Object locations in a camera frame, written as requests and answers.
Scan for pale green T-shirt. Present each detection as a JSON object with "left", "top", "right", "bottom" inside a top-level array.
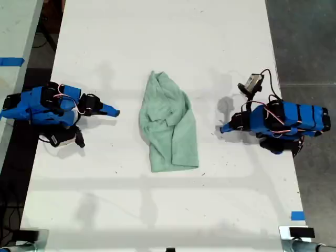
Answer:
[{"left": 138, "top": 70, "right": 200, "bottom": 173}]

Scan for black camera box white label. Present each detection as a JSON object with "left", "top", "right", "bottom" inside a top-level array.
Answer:
[{"left": 49, "top": 130, "right": 77, "bottom": 149}]

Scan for small blue tape piece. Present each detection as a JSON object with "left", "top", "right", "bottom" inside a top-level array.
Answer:
[{"left": 290, "top": 211, "right": 306, "bottom": 222}]

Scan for pale side table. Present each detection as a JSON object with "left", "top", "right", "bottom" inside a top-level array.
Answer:
[{"left": 0, "top": 0, "right": 44, "bottom": 169}]

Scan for long blue tape strip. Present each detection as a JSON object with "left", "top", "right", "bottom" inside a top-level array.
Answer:
[{"left": 0, "top": 57, "right": 26, "bottom": 67}]

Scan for black camera box silver face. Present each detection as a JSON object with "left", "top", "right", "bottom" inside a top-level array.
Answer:
[{"left": 245, "top": 73, "right": 264, "bottom": 94}]

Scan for red white arm wire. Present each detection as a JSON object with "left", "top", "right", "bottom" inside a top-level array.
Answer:
[
  {"left": 262, "top": 103, "right": 299, "bottom": 139},
  {"left": 52, "top": 83, "right": 88, "bottom": 115}
]

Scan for silver metal bracket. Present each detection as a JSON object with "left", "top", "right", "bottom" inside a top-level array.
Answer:
[{"left": 278, "top": 225, "right": 316, "bottom": 241}]

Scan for short black camera stalk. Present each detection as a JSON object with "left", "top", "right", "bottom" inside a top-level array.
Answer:
[
  {"left": 75, "top": 125, "right": 86, "bottom": 149},
  {"left": 237, "top": 82, "right": 255, "bottom": 102}
]

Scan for small black box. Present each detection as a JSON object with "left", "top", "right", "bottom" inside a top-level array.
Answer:
[
  {"left": 289, "top": 227, "right": 316, "bottom": 239},
  {"left": 18, "top": 229, "right": 40, "bottom": 242}
]

